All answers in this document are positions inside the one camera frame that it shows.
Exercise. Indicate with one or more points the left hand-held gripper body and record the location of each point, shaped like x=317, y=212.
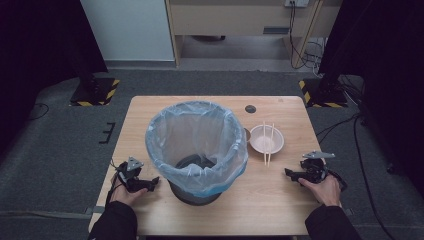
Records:
x=130, y=173

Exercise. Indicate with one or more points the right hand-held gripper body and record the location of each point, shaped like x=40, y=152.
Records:
x=315, y=170

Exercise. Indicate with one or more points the blue plastic bin liner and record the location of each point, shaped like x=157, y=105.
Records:
x=166, y=146

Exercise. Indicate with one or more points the white bowl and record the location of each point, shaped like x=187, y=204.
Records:
x=260, y=141

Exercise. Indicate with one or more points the person's right hand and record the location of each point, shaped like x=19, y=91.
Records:
x=325, y=191

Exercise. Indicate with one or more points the person's left hand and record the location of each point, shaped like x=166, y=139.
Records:
x=128, y=197

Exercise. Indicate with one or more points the brown round table grommet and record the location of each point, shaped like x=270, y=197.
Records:
x=247, y=134

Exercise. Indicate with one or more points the black stand with striped base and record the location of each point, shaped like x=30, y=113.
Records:
x=325, y=95
x=95, y=91

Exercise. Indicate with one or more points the dark round table grommet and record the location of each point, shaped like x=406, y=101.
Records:
x=250, y=109

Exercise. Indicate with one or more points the black curtain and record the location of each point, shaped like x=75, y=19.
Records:
x=40, y=50
x=383, y=66

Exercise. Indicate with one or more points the beige wooden desk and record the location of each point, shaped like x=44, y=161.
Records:
x=233, y=20

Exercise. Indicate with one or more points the white wall outlet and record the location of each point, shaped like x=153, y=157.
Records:
x=296, y=3

